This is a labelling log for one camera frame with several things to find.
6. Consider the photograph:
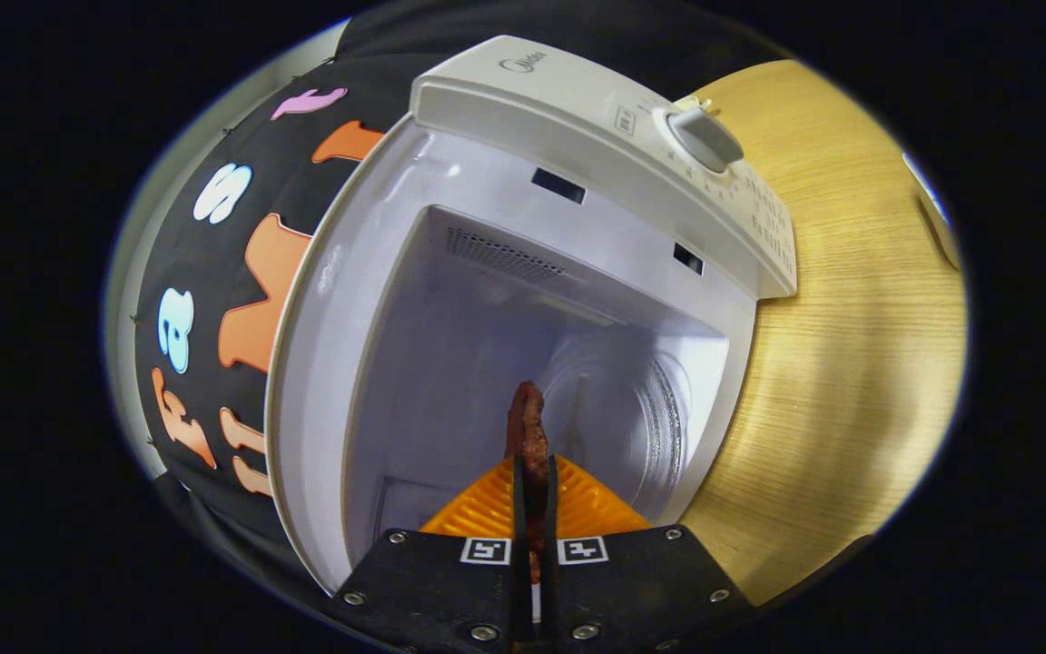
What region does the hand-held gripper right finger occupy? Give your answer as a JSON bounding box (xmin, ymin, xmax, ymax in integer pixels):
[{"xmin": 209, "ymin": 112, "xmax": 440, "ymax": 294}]
[{"xmin": 541, "ymin": 454, "xmax": 754, "ymax": 654}]

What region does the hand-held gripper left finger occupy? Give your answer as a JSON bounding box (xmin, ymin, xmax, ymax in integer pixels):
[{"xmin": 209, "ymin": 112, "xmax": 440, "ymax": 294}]
[{"xmin": 334, "ymin": 454, "xmax": 528, "ymax": 654}]

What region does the red meat slice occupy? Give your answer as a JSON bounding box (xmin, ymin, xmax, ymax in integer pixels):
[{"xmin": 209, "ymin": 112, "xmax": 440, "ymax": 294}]
[{"xmin": 505, "ymin": 381, "xmax": 549, "ymax": 582}]

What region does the white microwave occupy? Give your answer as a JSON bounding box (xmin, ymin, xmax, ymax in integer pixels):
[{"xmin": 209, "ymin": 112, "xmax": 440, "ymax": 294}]
[{"xmin": 264, "ymin": 35, "xmax": 798, "ymax": 591}]

